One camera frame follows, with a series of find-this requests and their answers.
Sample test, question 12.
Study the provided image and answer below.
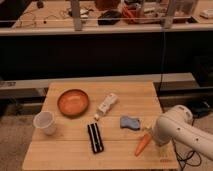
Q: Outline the right metal frame post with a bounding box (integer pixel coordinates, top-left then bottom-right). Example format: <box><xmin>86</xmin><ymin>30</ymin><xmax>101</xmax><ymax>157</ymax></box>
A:
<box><xmin>163</xmin><ymin>0</ymin><xmax>176</xmax><ymax>29</ymax></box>

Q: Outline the blue sponge cloth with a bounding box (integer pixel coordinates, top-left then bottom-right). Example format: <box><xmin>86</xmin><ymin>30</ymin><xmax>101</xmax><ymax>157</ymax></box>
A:
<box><xmin>120</xmin><ymin>116</ymin><xmax>140</xmax><ymax>131</ymax></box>

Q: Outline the clear plastic cup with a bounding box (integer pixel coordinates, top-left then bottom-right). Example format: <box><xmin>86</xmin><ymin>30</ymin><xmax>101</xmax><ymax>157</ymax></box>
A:
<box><xmin>33</xmin><ymin>111</ymin><xmax>56</xmax><ymax>135</ymax></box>

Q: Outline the black box on floor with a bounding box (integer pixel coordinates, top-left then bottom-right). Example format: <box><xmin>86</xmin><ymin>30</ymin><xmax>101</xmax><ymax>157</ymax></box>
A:
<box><xmin>187</xmin><ymin>100</ymin><xmax>213</xmax><ymax>118</ymax></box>

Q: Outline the orange carrot-shaped pepper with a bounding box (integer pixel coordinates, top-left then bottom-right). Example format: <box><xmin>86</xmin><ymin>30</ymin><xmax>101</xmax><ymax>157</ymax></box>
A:
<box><xmin>135</xmin><ymin>133</ymin><xmax>152</xmax><ymax>156</ymax></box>

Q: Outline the orange bowl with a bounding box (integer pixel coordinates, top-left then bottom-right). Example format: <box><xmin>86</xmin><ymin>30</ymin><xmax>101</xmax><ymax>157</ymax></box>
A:
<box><xmin>57</xmin><ymin>89</ymin><xmax>90</xmax><ymax>118</ymax></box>

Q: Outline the black bag on bench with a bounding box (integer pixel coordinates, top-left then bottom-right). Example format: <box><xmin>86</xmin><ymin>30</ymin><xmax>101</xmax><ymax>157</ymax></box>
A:
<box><xmin>98</xmin><ymin>10</ymin><xmax>122</xmax><ymax>25</ymax></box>

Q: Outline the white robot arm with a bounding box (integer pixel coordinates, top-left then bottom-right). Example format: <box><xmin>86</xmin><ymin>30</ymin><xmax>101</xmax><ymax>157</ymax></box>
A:
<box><xmin>151</xmin><ymin>105</ymin><xmax>213</xmax><ymax>161</ymax></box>

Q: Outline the left metal frame post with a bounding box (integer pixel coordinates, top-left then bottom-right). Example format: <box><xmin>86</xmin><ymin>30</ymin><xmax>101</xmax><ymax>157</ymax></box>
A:
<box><xmin>70</xmin><ymin>0</ymin><xmax>82</xmax><ymax>31</ymax></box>

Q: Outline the black hanging cable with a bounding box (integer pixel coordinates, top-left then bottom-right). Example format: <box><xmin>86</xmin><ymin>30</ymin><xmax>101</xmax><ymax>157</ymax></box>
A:
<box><xmin>157</xmin><ymin>26</ymin><xmax>167</xmax><ymax>94</ymax></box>

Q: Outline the orange tool on bench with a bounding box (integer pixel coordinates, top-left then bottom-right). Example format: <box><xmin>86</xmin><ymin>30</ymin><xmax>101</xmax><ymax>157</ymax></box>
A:
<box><xmin>122</xmin><ymin>6</ymin><xmax>136</xmax><ymax>24</ymax></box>

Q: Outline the metal frame post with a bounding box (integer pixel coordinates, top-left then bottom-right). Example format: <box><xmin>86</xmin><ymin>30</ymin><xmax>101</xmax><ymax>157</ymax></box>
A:
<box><xmin>163</xmin><ymin>0</ymin><xmax>176</xmax><ymax>29</ymax></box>
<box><xmin>70</xmin><ymin>0</ymin><xmax>82</xmax><ymax>31</ymax></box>

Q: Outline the black rectangular remote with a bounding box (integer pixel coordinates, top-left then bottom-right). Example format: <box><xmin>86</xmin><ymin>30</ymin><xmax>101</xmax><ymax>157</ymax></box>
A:
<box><xmin>87</xmin><ymin>123</ymin><xmax>104</xmax><ymax>154</ymax></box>

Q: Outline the white squeeze bottle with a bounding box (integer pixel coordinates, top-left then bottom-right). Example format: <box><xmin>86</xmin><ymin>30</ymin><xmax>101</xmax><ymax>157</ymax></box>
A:
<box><xmin>94</xmin><ymin>93</ymin><xmax>118</xmax><ymax>120</ymax></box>

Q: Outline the black floor cable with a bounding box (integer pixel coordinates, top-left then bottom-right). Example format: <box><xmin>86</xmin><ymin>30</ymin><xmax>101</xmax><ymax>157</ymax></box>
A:
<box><xmin>173</xmin><ymin>113</ymin><xmax>203</xmax><ymax>171</ymax></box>

